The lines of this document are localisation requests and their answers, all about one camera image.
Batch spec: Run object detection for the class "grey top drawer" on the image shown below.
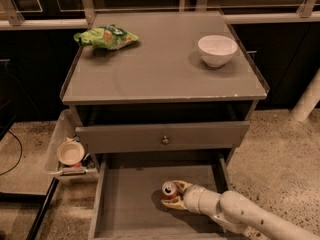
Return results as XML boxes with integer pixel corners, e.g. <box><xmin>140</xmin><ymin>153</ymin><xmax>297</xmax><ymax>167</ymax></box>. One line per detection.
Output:
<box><xmin>76</xmin><ymin>121</ymin><xmax>249</xmax><ymax>153</ymax></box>

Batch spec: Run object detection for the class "white ceramic bowl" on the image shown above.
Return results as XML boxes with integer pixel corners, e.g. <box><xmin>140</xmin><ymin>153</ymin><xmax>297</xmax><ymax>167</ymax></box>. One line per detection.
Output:
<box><xmin>198</xmin><ymin>35</ymin><xmax>238</xmax><ymax>67</ymax></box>

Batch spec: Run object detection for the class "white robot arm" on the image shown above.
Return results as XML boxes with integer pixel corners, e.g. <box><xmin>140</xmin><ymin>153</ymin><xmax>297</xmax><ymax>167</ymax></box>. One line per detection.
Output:
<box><xmin>161</xmin><ymin>180</ymin><xmax>320</xmax><ymax>240</ymax></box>

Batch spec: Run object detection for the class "grey open middle drawer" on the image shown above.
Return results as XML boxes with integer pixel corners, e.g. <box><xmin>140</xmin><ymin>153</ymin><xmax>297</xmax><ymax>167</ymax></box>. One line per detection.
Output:
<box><xmin>88</xmin><ymin>150</ymin><xmax>249</xmax><ymax>240</ymax></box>

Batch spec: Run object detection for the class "grey cabinet with glass top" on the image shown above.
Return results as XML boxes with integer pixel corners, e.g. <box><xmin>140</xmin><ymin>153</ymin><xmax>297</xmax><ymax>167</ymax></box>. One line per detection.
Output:
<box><xmin>59</xmin><ymin>10</ymin><xmax>270</xmax><ymax>172</ymax></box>

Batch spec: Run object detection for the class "clear plastic storage bin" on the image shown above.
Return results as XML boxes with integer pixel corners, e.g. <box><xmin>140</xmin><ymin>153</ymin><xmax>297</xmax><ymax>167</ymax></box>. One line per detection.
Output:
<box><xmin>45</xmin><ymin>109</ymin><xmax>98</xmax><ymax>183</ymax></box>

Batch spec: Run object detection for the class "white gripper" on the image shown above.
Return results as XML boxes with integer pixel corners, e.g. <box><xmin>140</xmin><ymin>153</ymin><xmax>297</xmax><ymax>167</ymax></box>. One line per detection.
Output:
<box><xmin>161</xmin><ymin>180</ymin><xmax>214</xmax><ymax>215</ymax></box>

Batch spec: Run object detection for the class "black cable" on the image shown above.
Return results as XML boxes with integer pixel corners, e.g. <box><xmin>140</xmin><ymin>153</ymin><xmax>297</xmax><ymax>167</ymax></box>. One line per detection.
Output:
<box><xmin>0</xmin><ymin>125</ymin><xmax>24</xmax><ymax>177</ymax></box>

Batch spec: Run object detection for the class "green chip bag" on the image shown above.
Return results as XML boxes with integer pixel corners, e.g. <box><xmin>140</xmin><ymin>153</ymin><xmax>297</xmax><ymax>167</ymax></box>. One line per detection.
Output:
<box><xmin>73</xmin><ymin>24</ymin><xmax>139</xmax><ymax>50</ymax></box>

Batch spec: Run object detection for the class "metal railing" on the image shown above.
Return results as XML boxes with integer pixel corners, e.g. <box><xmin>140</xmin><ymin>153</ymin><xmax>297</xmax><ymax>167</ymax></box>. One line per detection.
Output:
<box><xmin>0</xmin><ymin>0</ymin><xmax>320</xmax><ymax>30</ymax></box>

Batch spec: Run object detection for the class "round brass drawer knob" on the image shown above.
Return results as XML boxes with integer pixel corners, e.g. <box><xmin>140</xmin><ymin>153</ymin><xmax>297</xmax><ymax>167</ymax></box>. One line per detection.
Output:
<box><xmin>162</xmin><ymin>136</ymin><xmax>170</xmax><ymax>145</ymax></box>

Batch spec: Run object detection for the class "small beige bowl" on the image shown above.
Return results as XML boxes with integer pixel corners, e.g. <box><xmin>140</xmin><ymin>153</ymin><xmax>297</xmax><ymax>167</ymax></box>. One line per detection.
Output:
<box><xmin>57</xmin><ymin>141</ymin><xmax>85</xmax><ymax>166</ymax></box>

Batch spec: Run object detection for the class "black table frame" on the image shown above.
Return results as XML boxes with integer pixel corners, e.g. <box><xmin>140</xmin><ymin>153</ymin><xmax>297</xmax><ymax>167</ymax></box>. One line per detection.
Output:
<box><xmin>0</xmin><ymin>178</ymin><xmax>59</xmax><ymax>240</ymax></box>

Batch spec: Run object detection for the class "red coke can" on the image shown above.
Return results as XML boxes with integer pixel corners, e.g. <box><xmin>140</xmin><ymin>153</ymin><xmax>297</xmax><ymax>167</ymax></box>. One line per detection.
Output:
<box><xmin>161</xmin><ymin>181</ymin><xmax>179</xmax><ymax>200</ymax></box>

